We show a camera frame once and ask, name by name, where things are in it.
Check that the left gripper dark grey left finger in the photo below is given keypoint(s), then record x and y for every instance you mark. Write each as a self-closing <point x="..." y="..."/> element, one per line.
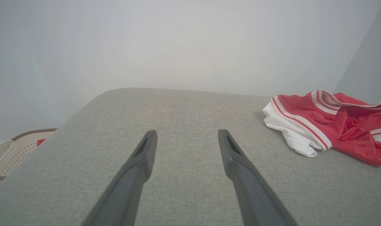
<point x="132" y="175"/>

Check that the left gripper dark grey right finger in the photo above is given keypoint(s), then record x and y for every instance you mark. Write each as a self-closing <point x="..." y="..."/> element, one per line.
<point x="243" y="175"/>

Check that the red and white basketball jersey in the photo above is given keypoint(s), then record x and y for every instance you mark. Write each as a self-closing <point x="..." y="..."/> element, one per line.
<point x="350" y="125"/>

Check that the red cloth in basket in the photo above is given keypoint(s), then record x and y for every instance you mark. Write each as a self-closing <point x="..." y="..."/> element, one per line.
<point x="40" y="142"/>

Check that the cream perforated laundry basket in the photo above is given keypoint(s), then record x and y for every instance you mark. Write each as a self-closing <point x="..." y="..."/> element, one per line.
<point x="17" y="153"/>

